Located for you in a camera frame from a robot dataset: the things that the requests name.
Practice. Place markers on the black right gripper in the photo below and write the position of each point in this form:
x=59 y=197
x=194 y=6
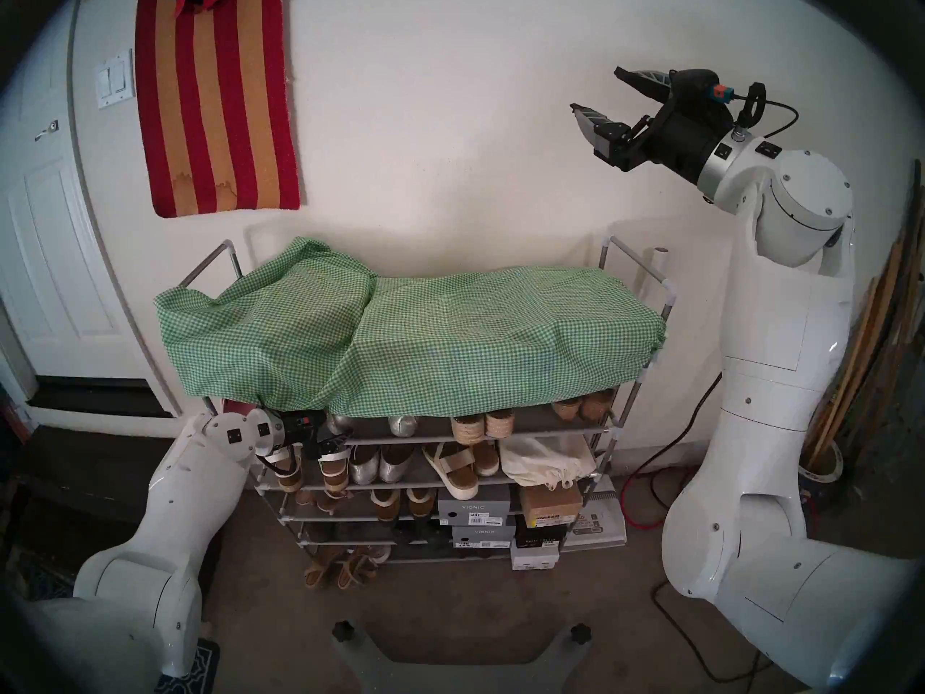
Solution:
x=683 y=139

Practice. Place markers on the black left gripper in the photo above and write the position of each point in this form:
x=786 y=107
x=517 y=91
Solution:
x=300 y=429

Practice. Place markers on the silver perforated shoe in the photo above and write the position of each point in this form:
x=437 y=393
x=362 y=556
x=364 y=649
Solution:
x=341 y=426
x=402 y=426

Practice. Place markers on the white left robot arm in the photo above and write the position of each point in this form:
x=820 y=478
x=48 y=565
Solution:
x=195 y=497

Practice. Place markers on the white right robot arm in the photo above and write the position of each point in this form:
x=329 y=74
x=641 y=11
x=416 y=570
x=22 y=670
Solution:
x=780 y=324

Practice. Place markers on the pink slip-on shoe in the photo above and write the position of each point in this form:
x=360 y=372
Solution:
x=237 y=408

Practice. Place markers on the silver metallic flat shoe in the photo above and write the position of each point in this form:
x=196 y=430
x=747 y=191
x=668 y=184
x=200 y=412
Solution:
x=396 y=465
x=363 y=467

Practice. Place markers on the brown leather shoe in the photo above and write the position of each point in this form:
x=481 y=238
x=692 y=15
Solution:
x=385 y=506
x=420 y=503

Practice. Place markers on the woven espadrille shoe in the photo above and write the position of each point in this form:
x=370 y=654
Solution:
x=498 y=425
x=468 y=430

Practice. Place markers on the grey metal shoe rack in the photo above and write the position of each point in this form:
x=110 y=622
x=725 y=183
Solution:
x=535 y=419

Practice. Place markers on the tan suede shoe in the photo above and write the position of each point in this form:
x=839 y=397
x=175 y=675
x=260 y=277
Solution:
x=567 y=409
x=597 y=405

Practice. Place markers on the white plastic pipe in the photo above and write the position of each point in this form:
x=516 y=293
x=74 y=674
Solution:
x=660 y=262

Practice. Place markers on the black ankle boot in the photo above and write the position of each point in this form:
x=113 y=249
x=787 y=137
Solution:
x=423 y=535

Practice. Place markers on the light grey Vionic shoebox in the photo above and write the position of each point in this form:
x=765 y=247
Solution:
x=473 y=508

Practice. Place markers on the green gingham cloth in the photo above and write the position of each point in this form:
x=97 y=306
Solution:
x=470 y=338

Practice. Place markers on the black star knob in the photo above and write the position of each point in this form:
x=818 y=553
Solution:
x=345 y=632
x=580 y=635

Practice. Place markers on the dark grey Vionic shoebox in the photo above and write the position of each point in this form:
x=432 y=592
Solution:
x=483 y=537

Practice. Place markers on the brown cardboard shoebox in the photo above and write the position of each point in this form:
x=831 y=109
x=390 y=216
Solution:
x=549 y=504

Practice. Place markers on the black shoebox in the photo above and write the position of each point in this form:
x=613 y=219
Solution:
x=540 y=535

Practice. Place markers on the navy patterned rug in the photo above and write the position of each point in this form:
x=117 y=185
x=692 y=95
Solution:
x=195 y=671

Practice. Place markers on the white shoebox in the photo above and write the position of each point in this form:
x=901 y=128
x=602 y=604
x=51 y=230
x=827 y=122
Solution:
x=535 y=557

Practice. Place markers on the white panel door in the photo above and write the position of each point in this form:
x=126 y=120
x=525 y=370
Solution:
x=58 y=266

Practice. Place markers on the white flat carton with label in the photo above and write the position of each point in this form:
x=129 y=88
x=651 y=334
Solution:
x=605 y=523

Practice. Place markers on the tall dark wooden board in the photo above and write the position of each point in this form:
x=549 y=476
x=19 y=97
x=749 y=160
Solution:
x=903 y=280

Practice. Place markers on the light wooden slat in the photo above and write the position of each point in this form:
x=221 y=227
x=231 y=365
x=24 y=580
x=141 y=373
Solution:
x=851 y=360

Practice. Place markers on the dark pot with white rim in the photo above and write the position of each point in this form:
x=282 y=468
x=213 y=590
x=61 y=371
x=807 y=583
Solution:
x=831 y=463

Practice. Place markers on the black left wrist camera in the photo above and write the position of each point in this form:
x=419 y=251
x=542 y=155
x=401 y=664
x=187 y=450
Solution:
x=298 y=418

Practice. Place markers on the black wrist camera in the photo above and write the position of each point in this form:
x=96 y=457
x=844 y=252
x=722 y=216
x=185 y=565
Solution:
x=298 y=418
x=694 y=85

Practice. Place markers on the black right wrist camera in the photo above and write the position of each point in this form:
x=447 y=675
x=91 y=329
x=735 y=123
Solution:
x=694 y=85

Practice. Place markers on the grey robot base frame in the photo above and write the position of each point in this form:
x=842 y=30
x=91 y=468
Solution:
x=361 y=663

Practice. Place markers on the red orange striped wall hanging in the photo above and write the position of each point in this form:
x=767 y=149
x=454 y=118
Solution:
x=217 y=107

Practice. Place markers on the white double light switch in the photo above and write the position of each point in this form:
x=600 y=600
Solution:
x=115 y=79

